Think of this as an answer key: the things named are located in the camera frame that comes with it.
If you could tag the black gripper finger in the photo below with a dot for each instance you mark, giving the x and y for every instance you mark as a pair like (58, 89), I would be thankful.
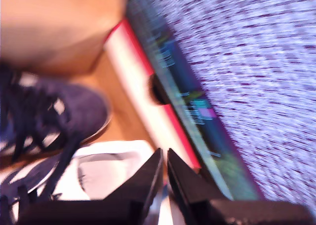
(187, 185)
(145, 185)

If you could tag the blue shoe with white stripes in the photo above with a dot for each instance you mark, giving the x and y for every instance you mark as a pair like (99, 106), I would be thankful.
(81, 104)
(111, 165)

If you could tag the red cardboard shoebox with lid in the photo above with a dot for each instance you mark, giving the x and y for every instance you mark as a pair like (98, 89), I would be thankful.
(138, 86)

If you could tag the wide black computer monitor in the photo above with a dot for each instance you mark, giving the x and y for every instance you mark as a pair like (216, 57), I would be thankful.
(247, 62)

